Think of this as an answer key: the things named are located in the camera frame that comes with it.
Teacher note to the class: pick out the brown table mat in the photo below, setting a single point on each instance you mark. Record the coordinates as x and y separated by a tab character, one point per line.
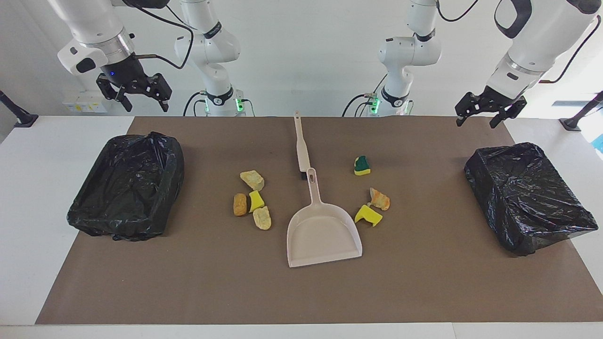
424	282

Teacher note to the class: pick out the grey wall strip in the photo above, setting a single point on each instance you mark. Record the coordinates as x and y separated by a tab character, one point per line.
570	103

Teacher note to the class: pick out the pale yellow-green sponge chunk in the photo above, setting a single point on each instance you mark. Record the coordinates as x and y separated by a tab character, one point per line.
252	180

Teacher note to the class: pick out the bin with black bag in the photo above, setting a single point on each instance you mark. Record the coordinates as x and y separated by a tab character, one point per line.
122	188
527	197

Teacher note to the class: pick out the brown sponge chunk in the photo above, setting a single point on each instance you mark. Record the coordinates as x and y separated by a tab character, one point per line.
240	205

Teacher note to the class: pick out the white wall socket box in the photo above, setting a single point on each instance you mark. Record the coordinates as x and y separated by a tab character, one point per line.
85	102

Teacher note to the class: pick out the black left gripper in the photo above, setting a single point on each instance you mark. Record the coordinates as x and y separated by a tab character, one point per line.
498	98

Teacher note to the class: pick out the orange and cream sponge scrap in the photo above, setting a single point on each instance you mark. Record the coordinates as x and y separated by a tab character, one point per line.
380	200

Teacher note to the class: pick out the beige plastic dustpan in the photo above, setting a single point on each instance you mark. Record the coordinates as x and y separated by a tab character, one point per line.
325	235

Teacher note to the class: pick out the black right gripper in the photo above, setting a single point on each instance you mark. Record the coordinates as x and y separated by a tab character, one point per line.
127	70

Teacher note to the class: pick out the notched yellow sponge piece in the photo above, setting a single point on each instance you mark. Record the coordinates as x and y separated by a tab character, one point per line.
367	214

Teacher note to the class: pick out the small bright yellow sponge piece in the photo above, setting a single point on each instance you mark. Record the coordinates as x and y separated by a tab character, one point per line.
256	201

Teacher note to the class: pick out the beige hand brush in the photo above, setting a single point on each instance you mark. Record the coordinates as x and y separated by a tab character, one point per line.
301	150

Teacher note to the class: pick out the black camera stand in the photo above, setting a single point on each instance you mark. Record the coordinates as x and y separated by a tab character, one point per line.
26	120
572	124

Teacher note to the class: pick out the blue object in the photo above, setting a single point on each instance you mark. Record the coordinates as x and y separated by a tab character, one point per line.
599	143

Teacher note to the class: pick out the green and yellow sponge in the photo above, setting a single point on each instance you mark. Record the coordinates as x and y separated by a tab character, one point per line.
362	165

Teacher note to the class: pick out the pale yellow sponge lump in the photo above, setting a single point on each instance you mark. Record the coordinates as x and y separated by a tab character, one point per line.
262	219

